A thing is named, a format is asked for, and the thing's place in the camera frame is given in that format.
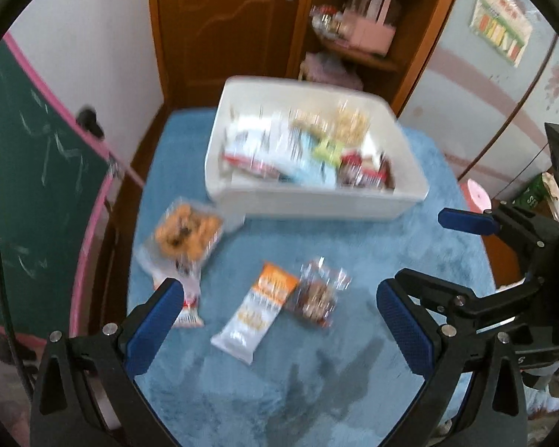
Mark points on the clear brown snack packet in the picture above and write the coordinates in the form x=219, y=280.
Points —
x=319, y=293

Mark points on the pink folded cloth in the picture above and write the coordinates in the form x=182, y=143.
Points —
x=330, y=70

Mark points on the black chalkboard clamp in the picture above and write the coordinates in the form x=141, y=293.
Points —
x=91, y=123

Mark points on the orange and white bar packet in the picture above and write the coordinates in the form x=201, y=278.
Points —
x=256, y=312

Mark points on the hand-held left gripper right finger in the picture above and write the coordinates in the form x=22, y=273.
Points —
x=407, y=330

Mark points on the green chalkboard with pink frame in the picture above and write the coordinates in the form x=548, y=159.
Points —
x=37, y=195

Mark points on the colourful wall poster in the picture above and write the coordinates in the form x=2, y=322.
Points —
x=501, y=23

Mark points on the pile of mixed snack packets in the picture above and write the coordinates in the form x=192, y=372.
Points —
x=303, y=158

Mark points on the pink storage box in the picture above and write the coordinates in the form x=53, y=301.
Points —
x=372, y=32

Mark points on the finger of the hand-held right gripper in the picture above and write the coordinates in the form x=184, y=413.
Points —
x=470, y=300
x=468, y=221

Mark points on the pink plastic stool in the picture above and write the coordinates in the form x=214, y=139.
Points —
x=477, y=198

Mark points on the green bag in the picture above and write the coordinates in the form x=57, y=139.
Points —
x=538, y=195

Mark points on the pale wardrobe with pink stripes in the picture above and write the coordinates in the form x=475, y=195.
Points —
x=503, y=116

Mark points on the white plastic bin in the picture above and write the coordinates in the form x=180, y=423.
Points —
x=307, y=205

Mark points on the wooden shelf cabinet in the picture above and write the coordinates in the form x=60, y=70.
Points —
x=424, y=32

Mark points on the small red white snack packet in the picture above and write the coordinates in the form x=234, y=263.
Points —
x=191, y=307

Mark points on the clear cookie packet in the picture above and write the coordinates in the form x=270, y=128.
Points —
x=186, y=233

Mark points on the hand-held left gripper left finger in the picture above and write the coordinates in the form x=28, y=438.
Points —
x=153, y=326

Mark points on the cluster of small jars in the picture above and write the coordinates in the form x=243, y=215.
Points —
x=328, y=21

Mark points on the wooden door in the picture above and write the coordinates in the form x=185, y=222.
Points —
x=223, y=32

